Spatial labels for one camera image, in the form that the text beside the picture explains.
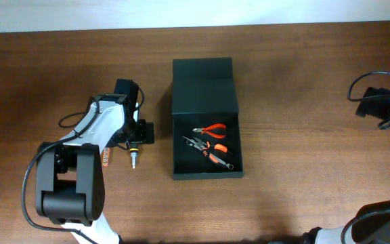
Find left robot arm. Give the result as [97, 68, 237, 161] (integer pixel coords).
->
[29, 79, 154, 243]

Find orange black pliers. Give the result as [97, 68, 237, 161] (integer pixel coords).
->
[182, 136, 234, 167]

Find black box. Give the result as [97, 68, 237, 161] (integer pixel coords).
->
[172, 58, 244, 180]

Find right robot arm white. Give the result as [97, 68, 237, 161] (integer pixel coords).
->
[299, 71, 390, 244]

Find red side cutters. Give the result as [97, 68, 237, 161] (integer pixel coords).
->
[192, 123, 227, 139]

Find silver wrench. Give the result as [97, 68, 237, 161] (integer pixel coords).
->
[182, 136, 234, 170]

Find yellow black screwdriver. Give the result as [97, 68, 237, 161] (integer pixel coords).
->
[129, 144, 139, 169]

